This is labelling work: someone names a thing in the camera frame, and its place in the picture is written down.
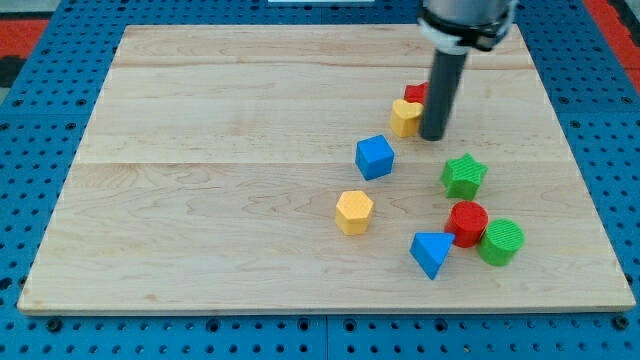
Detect robot arm end silver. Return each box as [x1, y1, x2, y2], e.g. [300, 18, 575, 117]
[417, 0, 518, 55]

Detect yellow hexagon block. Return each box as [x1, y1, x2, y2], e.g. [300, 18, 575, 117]
[335, 190, 374, 235]

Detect wooden board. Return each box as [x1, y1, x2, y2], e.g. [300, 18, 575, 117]
[17, 25, 636, 316]

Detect blue cube block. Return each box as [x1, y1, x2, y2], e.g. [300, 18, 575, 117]
[355, 135, 395, 180]

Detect yellow heart block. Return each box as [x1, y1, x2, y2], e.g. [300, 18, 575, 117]
[389, 99, 424, 138]

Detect red star block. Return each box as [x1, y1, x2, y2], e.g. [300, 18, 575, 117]
[403, 82, 429, 104]

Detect blue triangle block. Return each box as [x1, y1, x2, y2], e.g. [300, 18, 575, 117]
[409, 232, 454, 280]

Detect green star block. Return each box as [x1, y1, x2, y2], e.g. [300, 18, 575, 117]
[440, 153, 488, 201]

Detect red cylinder block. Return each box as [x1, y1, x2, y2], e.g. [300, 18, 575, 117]
[444, 201, 489, 248]

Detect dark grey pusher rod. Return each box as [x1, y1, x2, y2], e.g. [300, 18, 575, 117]
[419, 50, 467, 141]

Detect green cylinder block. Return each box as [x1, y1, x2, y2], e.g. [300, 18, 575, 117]
[477, 218, 525, 266]

